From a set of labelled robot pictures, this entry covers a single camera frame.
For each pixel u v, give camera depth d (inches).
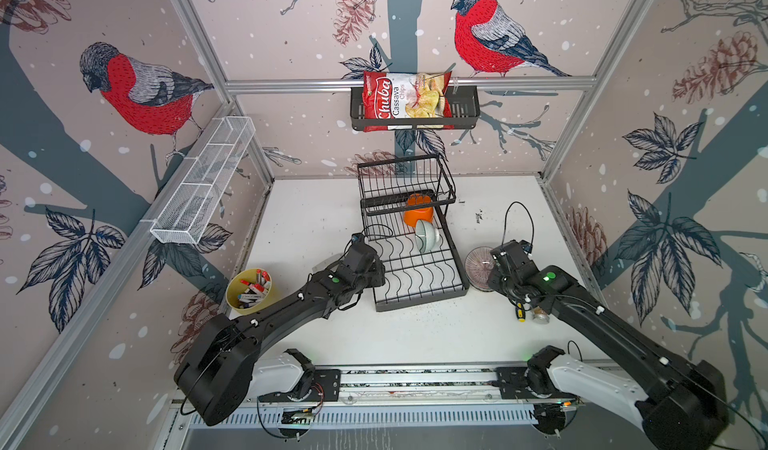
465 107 37.3
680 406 14.6
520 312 33.0
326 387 28.8
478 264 34.2
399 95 34.6
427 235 36.1
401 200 42.4
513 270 23.8
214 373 15.9
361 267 25.9
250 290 31.5
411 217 40.4
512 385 28.6
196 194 29.9
